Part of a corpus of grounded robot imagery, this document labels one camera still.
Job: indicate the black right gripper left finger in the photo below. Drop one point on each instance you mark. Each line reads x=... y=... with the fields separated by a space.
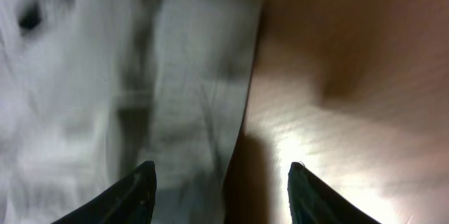
x=130 y=200

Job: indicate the grey shorts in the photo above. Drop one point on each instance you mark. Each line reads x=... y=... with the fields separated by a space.
x=90 y=89

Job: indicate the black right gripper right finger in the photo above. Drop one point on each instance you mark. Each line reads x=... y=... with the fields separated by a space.
x=312 y=201

